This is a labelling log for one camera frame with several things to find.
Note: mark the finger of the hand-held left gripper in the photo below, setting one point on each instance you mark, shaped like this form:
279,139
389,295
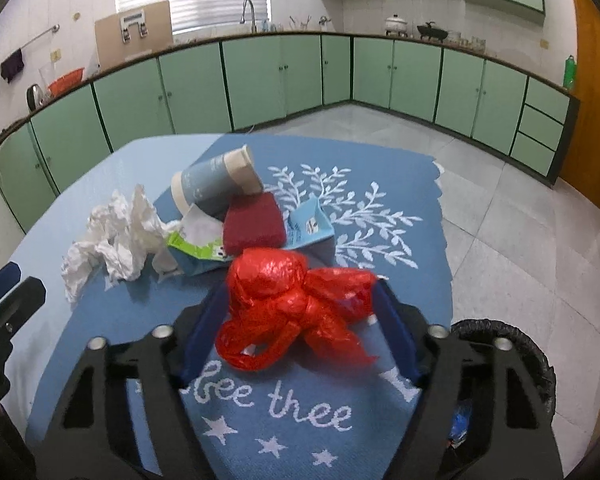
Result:
0,280
20,302

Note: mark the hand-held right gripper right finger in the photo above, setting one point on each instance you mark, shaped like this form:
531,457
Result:
397,340

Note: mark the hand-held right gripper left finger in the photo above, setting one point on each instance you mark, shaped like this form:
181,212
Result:
200,355

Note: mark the red plastic bag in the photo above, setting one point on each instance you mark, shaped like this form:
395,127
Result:
265,285

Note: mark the green white torn carton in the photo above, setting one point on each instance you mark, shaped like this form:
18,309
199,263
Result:
200,250

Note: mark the white tissue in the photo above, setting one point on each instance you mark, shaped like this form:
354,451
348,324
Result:
115,240

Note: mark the black bin with black liner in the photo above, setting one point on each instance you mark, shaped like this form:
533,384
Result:
530,345

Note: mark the dark red sponge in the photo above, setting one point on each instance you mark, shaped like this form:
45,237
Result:
252,220

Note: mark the blue milk carton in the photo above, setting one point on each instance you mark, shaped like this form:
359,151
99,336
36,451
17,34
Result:
307,225

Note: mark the blue beige paper cup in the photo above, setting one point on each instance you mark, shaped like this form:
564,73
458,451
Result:
215,175

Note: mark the blue tree print tablecloth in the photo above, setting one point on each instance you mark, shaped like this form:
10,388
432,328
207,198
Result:
430,270

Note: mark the light blue tablecloth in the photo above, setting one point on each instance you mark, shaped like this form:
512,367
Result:
80,180

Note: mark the metal kettle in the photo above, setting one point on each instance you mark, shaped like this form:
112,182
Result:
34,96

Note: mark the red plastic basin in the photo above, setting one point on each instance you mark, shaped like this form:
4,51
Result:
65,82

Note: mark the dark purple hanging cloth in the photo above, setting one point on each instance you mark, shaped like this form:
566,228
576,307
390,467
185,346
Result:
11,66

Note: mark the green cabinet drawer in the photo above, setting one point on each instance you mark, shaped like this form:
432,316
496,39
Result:
547,100
532,155
540,127

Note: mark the cardboard box on counter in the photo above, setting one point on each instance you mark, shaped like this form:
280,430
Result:
107,45

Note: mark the green base cabinets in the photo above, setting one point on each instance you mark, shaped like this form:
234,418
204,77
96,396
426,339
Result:
415,75

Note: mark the glass jar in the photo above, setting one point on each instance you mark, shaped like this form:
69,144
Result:
460,40
477,43

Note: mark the black wok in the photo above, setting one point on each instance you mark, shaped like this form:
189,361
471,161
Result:
432,34

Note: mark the white cooking pot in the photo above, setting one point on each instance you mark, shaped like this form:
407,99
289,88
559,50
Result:
395,25

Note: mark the green thermos bottle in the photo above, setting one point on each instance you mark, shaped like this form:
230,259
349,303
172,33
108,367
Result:
570,72

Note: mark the utensil holder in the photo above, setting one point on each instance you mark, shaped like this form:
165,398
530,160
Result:
298,23

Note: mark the metal kitchen faucet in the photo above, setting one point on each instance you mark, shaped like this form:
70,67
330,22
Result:
253,17

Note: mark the yellow wall socket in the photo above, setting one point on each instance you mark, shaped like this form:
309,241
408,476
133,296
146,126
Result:
55,56

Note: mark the wall towel rail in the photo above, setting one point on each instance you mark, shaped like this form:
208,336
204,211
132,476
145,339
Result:
40,36

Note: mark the beige wall socket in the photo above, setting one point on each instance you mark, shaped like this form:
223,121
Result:
544,44

